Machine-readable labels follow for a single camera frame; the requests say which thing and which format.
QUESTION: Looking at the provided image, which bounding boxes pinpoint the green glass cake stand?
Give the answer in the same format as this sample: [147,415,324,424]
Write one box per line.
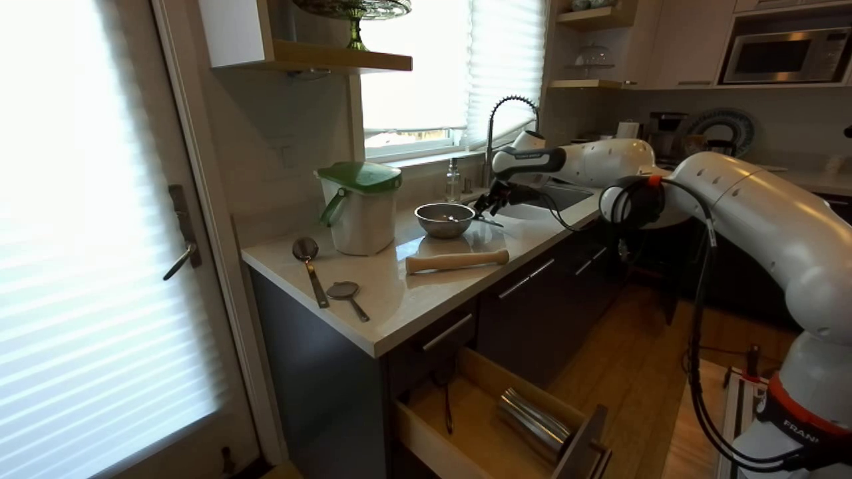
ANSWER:
[289,0,414,50]

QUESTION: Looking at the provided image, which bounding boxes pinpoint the silver microwave oven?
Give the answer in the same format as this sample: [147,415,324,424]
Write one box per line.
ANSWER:
[719,24,852,87]

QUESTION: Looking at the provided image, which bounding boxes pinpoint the chrome arched kitchen faucet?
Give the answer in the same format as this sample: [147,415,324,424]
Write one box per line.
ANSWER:
[481,93,542,182]

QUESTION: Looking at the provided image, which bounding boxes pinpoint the clear soap dispenser bottle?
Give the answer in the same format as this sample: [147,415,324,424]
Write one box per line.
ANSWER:
[445,157,462,202]

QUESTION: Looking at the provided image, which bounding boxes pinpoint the dark coffee maker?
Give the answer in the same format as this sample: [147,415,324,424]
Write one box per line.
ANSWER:
[646,109,686,157]

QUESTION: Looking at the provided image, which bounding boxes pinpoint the open wooden drawer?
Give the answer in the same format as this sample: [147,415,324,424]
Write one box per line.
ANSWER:
[393,347,615,479]

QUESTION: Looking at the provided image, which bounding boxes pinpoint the white window blind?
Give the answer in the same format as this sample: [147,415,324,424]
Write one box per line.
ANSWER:
[357,0,549,155]

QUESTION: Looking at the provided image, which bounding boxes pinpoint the wooden robot mounting platform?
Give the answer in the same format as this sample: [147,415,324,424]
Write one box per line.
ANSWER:
[661,355,739,479]

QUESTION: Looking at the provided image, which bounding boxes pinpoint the small metal strainer spoon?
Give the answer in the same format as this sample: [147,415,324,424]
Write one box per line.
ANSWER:
[324,279,373,324]

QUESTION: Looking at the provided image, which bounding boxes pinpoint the white bin with green lid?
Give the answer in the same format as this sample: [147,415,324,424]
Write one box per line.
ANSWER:
[313,159,405,258]

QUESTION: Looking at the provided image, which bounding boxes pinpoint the silver metal bowl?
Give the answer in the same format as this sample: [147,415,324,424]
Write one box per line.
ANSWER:
[412,199,480,240]

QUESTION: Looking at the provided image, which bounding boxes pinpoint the dark door lever handle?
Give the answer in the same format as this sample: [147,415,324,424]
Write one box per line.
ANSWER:
[159,183,204,282]

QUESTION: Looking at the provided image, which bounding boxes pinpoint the white kitchen sink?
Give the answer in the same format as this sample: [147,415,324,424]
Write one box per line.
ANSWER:
[507,178,607,215]

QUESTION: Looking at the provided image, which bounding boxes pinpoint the silver cabinet bar handle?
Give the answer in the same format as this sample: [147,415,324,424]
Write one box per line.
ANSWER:
[494,255,559,302]
[573,244,613,278]
[420,312,476,355]

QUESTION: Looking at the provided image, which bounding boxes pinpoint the silver ladle with wooden handle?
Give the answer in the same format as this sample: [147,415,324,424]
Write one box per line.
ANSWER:
[289,234,332,312]

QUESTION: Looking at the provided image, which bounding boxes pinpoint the silver metal utensils in drawer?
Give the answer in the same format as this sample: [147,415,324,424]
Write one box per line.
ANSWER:
[493,383,574,464]

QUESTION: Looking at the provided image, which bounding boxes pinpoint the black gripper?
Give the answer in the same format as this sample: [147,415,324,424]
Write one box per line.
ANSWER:
[470,173,549,220]

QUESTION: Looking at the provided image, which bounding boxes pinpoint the wooden wall shelf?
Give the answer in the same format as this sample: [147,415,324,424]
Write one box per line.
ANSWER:
[197,0,414,74]

